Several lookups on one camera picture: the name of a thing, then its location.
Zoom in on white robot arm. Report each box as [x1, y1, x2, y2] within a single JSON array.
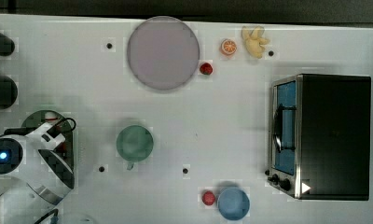
[[0, 122, 75, 224]]

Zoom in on green perforated strainer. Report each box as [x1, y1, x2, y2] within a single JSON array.
[[21, 110, 76, 170]]

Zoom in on red strawberry toy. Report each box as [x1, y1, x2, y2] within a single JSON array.
[[200, 63, 214, 76]]

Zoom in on grey round plate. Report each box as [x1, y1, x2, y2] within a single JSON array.
[[127, 16, 200, 91]]

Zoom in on orange slice toy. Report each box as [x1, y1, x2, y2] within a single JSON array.
[[220, 39, 237, 56]]

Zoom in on red round fruit toy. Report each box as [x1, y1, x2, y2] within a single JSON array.
[[201, 190, 215, 206]]

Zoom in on blue cup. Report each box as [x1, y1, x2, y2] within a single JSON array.
[[217, 187, 250, 221]]

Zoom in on black toaster oven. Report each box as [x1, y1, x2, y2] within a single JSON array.
[[265, 74, 371, 201]]

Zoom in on green cup with handle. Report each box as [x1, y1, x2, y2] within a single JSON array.
[[117, 125, 154, 171]]

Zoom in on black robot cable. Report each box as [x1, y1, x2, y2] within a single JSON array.
[[4, 117, 77, 138]]

